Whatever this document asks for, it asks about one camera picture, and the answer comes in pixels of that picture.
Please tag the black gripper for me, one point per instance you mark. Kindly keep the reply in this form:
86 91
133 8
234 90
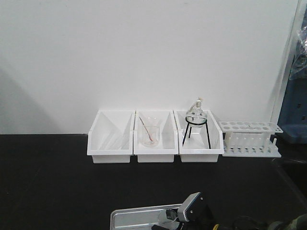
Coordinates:
205 221

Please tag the small clear glass beaker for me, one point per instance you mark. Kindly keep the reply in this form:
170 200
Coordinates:
167 218

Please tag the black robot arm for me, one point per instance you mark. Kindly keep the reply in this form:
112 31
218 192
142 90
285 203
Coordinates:
248 223

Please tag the silver metal tray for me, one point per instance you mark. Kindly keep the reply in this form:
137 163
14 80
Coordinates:
140 218

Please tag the clear beaker in bin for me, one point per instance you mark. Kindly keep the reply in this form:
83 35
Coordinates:
150 131

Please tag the white right storage bin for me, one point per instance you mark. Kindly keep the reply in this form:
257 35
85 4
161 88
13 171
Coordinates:
196 147

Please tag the white storage bin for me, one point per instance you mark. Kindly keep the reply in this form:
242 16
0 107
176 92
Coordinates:
110 138
196 147
168 142

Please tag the white test tube rack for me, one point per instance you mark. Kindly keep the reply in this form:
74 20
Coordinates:
250 139

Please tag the white middle storage bin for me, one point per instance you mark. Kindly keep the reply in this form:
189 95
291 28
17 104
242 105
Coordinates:
168 142

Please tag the glass stirring rod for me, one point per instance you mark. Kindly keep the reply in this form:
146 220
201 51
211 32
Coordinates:
147 131

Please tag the glass alcohol lamp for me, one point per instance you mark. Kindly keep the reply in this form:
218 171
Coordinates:
195 116

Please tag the black lab sink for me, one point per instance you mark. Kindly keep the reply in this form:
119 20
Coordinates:
294 173

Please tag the white left storage bin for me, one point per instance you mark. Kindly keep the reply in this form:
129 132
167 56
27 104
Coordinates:
110 138

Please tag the grey drying pegboard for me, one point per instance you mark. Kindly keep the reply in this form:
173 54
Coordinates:
294 122

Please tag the clear plastic bag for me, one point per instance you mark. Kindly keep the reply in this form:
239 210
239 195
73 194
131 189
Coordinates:
299 65

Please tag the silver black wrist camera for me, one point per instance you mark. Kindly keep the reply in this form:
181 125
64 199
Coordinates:
192 207

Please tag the black wire tripod stand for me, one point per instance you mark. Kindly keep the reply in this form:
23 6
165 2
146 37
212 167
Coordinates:
207 134

